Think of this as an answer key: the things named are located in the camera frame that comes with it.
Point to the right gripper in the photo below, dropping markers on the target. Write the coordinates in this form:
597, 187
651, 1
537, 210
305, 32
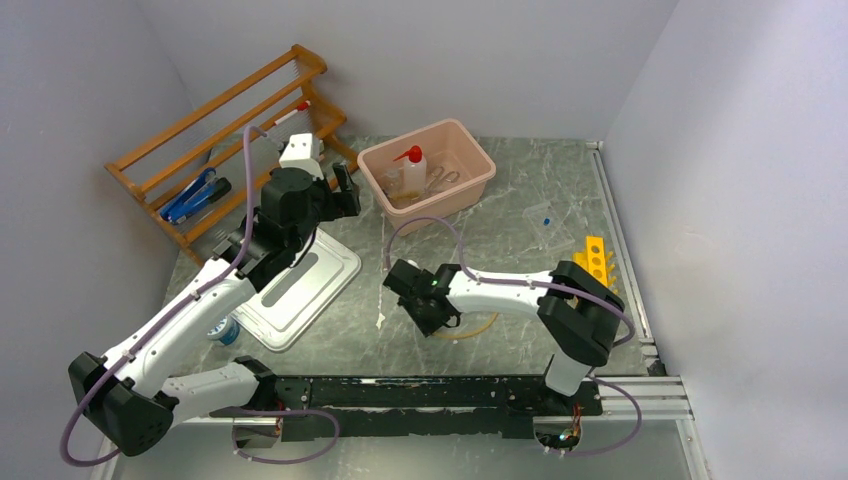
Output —
426, 327

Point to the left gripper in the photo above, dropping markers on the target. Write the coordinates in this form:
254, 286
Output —
340, 203

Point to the tan rubber tube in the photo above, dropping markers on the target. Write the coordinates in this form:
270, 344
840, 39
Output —
456, 337

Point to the clear glass beaker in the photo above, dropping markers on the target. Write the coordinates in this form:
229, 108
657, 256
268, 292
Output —
392, 182

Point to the brown test tube brush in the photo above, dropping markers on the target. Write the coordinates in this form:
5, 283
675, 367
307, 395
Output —
406, 197

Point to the white red-capped squeeze bottle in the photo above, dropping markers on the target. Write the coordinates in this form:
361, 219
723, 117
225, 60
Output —
414, 171

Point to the metal crucible tongs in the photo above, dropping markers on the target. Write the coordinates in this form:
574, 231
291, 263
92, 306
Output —
440, 176

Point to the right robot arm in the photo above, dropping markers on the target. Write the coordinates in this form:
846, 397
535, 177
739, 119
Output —
580, 313

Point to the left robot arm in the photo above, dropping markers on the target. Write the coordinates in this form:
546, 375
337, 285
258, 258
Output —
128, 393

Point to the pink plastic bin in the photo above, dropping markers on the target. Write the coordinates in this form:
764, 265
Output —
445, 143

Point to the white tray lid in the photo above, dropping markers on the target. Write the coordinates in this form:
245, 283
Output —
294, 300

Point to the blue stapler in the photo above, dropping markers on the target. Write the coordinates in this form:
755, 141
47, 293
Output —
206, 189

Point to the clear well plate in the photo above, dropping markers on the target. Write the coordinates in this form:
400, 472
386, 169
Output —
552, 238

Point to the wooden shelf rack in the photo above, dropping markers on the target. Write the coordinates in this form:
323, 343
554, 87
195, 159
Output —
216, 148

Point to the yellow test tube rack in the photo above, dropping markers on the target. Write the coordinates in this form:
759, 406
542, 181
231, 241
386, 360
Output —
597, 261

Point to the blue white tape roll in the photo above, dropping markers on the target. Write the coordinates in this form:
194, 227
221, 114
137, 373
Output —
225, 332

